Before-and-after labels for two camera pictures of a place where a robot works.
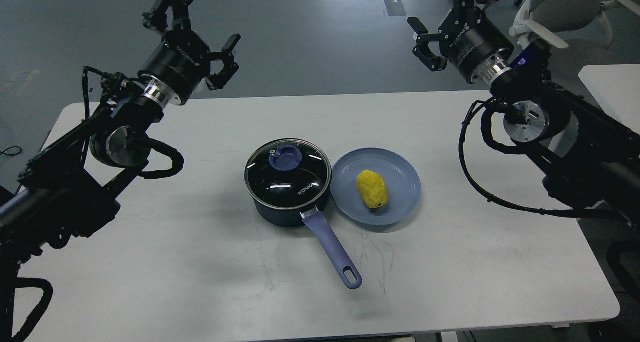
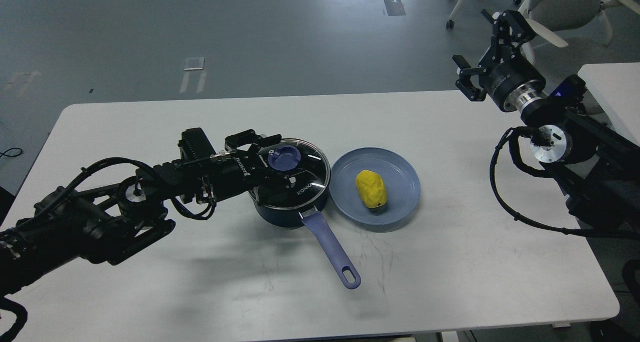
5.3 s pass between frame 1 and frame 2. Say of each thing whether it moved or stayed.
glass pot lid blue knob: stayed
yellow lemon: stayed
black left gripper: moved
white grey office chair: stayed
